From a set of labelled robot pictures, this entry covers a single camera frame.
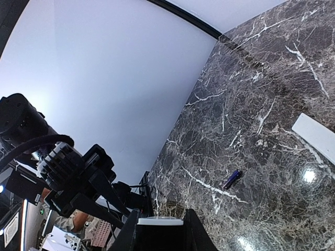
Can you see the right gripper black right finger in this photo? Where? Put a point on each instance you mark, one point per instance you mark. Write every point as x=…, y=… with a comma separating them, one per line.
x=195, y=235

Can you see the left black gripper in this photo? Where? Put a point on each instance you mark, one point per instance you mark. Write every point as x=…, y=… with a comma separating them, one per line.
x=76, y=181

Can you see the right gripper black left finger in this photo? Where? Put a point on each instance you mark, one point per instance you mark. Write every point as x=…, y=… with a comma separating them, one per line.
x=126, y=238

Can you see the purple battery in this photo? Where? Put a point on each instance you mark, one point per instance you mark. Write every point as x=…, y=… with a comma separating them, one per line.
x=232, y=179

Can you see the white remote battery cover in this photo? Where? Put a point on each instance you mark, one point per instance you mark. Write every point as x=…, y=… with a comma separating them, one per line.
x=316, y=134

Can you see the white remote control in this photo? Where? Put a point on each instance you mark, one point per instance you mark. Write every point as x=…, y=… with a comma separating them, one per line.
x=160, y=221

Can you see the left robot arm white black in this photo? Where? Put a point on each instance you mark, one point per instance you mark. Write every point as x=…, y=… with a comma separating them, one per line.
x=25, y=131

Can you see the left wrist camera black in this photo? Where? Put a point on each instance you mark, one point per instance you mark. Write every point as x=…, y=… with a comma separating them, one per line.
x=60, y=166

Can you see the right black frame post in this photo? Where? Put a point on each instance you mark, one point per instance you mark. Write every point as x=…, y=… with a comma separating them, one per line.
x=188, y=17

